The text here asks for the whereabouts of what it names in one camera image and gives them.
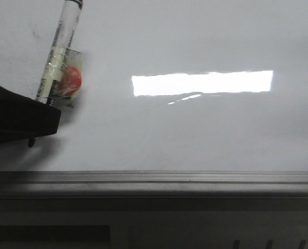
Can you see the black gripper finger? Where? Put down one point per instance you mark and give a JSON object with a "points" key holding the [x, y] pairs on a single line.
{"points": [[23, 118]]}

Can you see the white whiteboard marker black tip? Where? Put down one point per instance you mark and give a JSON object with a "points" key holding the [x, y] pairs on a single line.
{"points": [[56, 62]]}

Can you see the red magnet taped to marker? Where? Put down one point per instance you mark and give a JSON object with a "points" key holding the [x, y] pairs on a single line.
{"points": [[69, 86]]}

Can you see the dark panel below whiteboard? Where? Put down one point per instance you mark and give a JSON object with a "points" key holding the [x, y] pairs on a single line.
{"points": [[80, 235]]}

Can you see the white whiteboard surface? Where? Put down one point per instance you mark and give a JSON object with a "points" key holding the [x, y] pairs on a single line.
{"points": [[183, 85]]}

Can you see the aluminium whiteboard frame tray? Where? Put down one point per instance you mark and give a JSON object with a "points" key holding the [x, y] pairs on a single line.
{"points": [[153, 184]]}

